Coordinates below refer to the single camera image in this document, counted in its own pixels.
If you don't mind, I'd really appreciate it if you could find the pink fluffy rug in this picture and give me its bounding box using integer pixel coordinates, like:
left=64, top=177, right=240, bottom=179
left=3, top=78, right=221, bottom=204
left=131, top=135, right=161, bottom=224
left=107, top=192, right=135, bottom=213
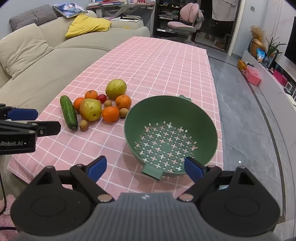
left=0, top=195, right=15, bottom=232

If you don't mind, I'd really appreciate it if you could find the orange mandarin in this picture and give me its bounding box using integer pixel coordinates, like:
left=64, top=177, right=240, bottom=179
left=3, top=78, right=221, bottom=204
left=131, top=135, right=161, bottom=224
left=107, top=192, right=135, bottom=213
left=84, top=90, right=99, bottom=100
left=101, top=106, right=120, bottom=123
left=115, top=95, right=132, bottom=110
left=73, top=97, right=85, bottom=114

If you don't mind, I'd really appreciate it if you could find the blue printed cushion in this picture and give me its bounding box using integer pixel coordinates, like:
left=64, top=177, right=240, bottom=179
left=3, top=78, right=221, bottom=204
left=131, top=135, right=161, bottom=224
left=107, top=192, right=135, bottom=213
left=52, top=2, right=88, bottom=18

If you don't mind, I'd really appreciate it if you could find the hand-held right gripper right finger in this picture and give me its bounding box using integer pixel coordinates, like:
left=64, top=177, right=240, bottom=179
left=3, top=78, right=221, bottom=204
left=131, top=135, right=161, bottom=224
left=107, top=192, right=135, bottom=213
left=178, top=156, right=257, bottom=202

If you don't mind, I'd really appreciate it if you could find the yellow-green pear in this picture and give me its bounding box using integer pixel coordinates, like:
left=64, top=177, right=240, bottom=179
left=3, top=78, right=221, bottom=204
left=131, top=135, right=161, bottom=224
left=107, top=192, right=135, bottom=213
left=79, top=98, right=102, bottom=122

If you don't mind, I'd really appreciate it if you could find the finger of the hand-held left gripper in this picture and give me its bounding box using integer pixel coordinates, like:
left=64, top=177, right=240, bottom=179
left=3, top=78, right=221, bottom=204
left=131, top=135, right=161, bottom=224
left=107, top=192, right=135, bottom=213
left=0, top=120, right=62, bottom=138
left=0, top=104, right=39, bottom=121

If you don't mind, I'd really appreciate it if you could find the dried flower bunch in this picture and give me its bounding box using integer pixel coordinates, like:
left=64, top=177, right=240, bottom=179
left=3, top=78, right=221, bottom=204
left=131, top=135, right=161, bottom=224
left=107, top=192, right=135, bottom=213
left=250, top=25, right=264, bottom=41

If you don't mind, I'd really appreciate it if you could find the green plastic colander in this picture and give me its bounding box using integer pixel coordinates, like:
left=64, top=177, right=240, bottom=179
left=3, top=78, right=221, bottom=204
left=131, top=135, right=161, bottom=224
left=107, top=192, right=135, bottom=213
left=124, top=95, right=218, bottom=181

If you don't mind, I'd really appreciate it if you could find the beige cushion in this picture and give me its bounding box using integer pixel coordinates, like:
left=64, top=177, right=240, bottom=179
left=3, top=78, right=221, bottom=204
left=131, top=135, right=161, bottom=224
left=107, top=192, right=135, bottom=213
left=0, top=23, right=55, bottom=79

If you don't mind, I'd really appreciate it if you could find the grey woven cushion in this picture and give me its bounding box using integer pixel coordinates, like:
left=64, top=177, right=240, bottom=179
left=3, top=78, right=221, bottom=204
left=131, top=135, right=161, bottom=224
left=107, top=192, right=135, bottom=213
left=9, top=4, right=58, bottom=32

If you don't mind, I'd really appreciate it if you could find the hanging white cloth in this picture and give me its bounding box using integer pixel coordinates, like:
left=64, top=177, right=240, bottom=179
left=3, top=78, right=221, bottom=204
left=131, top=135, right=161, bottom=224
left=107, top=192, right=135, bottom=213
left=211, top=0, right=236, bottom=21

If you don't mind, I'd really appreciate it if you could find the large green pear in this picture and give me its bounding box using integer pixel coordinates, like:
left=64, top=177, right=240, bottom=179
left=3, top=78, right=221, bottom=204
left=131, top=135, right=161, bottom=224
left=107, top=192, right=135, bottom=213
left=105, top=79, right=127, bottom=100

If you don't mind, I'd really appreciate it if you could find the green potted plant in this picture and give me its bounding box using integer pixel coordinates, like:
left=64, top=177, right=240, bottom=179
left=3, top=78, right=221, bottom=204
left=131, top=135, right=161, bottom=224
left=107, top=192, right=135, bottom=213
left=264, top=37, right=287, bottom=58

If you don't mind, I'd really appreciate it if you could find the yellow cushion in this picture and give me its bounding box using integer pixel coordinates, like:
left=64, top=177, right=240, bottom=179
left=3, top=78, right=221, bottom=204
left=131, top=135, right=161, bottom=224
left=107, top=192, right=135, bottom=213
left=65, top=13, right=112, bottom=38

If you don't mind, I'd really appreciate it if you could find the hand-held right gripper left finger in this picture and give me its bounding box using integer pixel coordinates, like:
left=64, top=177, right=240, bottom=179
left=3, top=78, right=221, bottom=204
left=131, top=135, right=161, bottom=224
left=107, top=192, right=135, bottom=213
left=35, top=156, right=114, bottom=202

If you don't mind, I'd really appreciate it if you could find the pink desk chair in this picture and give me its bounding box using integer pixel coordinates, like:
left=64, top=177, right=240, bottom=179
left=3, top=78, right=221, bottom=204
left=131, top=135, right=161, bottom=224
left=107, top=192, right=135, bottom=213
left=159, top=3, right=204, bottom=41

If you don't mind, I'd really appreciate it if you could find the black television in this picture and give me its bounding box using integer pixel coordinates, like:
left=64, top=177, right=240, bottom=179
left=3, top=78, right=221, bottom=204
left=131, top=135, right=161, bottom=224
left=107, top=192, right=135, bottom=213
left=284, top=0, right=296, bottom=67

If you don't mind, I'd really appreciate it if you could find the gold vase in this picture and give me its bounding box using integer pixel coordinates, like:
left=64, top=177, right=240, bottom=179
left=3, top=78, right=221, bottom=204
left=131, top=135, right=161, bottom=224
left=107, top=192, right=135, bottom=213
left=250, top=38, right=263, bottom=57

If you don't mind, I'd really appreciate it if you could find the stack of books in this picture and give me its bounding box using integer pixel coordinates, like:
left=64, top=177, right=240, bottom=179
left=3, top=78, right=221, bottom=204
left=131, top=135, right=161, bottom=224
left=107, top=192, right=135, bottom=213
left=88, top=0, right=122, bottom=6

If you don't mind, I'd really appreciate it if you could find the green cucumber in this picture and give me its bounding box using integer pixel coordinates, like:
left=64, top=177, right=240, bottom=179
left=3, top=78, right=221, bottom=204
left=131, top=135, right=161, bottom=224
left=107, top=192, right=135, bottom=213
left=60, top=95, right=78, bottom=131

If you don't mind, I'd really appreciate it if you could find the beige sofa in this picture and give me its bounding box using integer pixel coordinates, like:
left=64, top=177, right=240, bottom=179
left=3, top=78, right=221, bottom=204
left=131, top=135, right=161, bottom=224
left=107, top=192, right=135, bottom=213
left=0, top=10, right=151, bottom=112

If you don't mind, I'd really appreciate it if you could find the pink plastic box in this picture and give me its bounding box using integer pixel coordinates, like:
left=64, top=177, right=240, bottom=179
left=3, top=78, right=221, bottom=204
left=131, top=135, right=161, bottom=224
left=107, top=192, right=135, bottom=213
left=245, top=66, right=262, bottom=86

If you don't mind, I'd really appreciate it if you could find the cluttered folding desk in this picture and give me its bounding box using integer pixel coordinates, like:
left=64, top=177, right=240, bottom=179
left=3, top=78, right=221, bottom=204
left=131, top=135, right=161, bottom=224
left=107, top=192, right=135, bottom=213
left=87, top=0, right=155, bottom=22

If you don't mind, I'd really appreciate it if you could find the white television cabinet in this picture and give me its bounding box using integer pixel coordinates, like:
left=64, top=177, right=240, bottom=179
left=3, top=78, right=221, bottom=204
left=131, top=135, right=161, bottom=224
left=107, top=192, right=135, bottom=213
left=242, top=50, right=296, bottom=121

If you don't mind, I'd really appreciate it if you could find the pink checked tablecloth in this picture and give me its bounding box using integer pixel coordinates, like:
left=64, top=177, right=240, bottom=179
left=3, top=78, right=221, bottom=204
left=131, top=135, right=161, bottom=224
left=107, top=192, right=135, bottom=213
left=7, top=36, right=223, bottom=197

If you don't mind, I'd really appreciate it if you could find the magenta box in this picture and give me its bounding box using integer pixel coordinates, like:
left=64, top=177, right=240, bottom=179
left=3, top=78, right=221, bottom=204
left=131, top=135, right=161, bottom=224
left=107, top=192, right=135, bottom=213
left=273, top=70, right=288, bottom=85

